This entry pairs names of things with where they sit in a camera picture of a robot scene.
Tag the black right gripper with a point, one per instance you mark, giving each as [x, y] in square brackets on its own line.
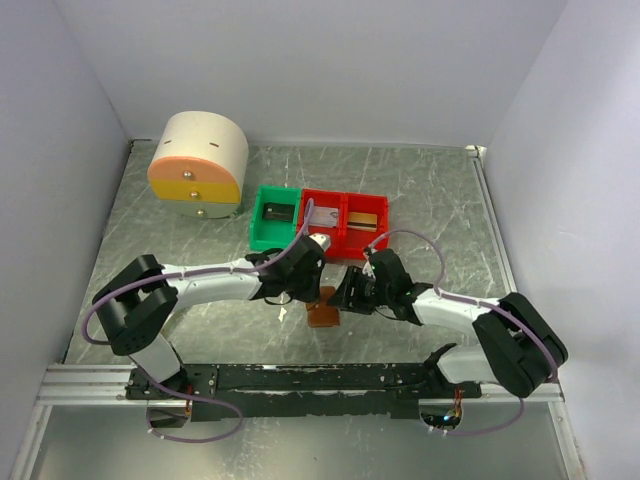
[344, 300]

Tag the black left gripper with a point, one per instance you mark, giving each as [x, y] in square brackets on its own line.
[313, 293]

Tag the brown leather card holder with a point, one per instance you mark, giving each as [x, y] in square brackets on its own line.
[319, 313]

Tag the black VIP card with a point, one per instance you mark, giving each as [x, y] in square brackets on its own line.
[280, 212]

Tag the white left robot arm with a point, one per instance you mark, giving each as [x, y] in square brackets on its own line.
[134, 307]

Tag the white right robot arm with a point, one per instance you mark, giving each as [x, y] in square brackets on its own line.
[516, 348]

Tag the silver white card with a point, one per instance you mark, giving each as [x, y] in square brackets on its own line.
[324, 217]

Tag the gold card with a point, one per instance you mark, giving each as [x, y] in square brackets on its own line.
[362, 221]

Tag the green plastic bin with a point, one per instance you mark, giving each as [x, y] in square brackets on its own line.
[265, 235]

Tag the red middle plastic bin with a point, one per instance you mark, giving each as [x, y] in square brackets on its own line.
[326, 198]

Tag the red plastic bin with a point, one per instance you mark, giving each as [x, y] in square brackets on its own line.
[357, 241]
[326, 198]

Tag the red right plastic bin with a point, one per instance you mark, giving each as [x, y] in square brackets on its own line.
[357, 241]

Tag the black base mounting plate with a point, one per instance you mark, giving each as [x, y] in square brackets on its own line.
[398, 390]

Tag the round mini drawer cabinet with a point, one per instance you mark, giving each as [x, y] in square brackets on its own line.
[199, 165]

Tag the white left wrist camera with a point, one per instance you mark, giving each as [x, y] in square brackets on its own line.
[323, 240]

